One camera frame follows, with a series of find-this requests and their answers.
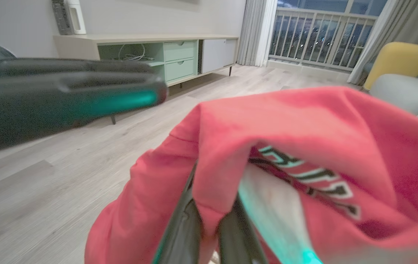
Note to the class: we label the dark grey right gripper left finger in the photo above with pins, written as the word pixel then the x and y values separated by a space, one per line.
pixel 181 227

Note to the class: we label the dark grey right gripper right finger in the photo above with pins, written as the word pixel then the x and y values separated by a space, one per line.
pixel 240 242

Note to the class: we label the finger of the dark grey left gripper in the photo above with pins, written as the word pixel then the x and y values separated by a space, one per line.
pixel 47 106
pixel 77 65

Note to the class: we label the pink red cloth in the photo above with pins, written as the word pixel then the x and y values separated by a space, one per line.
pixel 304 124

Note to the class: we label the grey and yellow sofa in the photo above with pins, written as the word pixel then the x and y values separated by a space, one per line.
pixel 399 69

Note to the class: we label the white upright appliance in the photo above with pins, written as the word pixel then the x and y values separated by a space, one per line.
pixel 77 16

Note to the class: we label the beige and green TV cabinet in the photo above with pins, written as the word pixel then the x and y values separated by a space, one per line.
pixel 179 51

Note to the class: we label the white pleated curtain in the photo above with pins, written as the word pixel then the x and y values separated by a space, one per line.
pixel 256 33

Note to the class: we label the white balcony railing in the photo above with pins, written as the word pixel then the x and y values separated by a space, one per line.
pixel 318 40

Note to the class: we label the grey pleated curtain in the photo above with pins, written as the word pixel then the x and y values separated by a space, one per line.
pixel 395 25

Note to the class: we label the grey window frame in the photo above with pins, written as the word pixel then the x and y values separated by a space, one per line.
pixel 348 5

